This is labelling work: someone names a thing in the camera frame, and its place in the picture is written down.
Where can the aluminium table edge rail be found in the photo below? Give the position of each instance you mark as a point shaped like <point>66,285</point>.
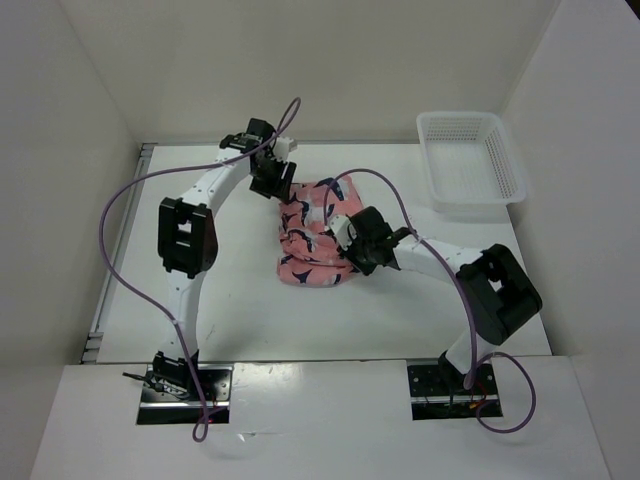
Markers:
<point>102,313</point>

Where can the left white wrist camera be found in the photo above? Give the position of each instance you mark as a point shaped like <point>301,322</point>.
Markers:
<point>283,147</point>

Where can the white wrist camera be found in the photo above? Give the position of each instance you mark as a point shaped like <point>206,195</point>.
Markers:
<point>283,147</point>
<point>342,229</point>

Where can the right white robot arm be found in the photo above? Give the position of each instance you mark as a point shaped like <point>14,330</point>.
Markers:
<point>497,295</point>

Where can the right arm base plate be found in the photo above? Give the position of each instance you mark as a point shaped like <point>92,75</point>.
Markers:
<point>431,398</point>

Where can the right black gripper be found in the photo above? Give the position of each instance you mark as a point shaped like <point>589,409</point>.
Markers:
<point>366,268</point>

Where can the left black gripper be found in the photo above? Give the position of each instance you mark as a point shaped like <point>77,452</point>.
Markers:
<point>279,188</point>

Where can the pink shark print shorts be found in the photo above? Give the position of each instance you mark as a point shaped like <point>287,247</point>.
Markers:
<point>310,256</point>

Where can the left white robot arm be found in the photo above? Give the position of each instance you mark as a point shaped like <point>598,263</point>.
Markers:
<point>187,240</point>

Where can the white plastic basket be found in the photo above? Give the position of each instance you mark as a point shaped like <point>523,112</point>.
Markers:
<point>469,161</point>

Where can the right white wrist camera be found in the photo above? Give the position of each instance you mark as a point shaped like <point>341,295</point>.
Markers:
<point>342,229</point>

